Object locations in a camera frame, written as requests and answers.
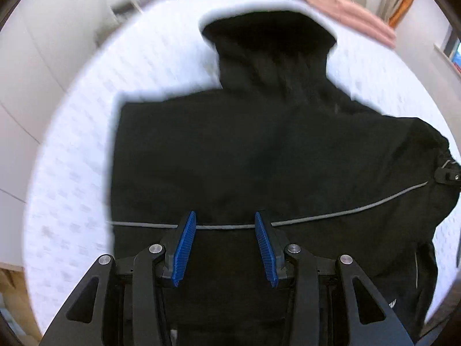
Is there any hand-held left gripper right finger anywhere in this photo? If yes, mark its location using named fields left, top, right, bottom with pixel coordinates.
left=254, top=212, right=415, bottom=346

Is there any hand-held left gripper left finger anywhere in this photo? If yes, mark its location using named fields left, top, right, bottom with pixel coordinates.
left=41, top=211, right=197, bottom=346

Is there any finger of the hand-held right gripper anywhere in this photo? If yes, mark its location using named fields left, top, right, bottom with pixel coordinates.
left=434, top=160, right=461, bottom=186

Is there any black jacket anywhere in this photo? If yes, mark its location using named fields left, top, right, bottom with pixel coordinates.
left=108, top=10, right=461, bottom=346

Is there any window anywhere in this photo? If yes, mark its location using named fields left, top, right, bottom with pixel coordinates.
left=434, top=25, right=461, bottom=73

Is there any folded pink blanket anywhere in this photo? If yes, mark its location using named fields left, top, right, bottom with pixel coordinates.
left=305, top=0, right=397, bottom=47

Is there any bed with patterned white sheet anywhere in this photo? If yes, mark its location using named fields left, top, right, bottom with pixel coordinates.
left=22, top=0, right=458, bottom=336

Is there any white wardrobe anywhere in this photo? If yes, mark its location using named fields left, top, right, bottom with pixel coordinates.
left=0, top=0, right=152, bottom=271

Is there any white nightstand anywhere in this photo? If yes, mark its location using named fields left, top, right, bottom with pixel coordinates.
left=110, top=0, right=145, bottom=18

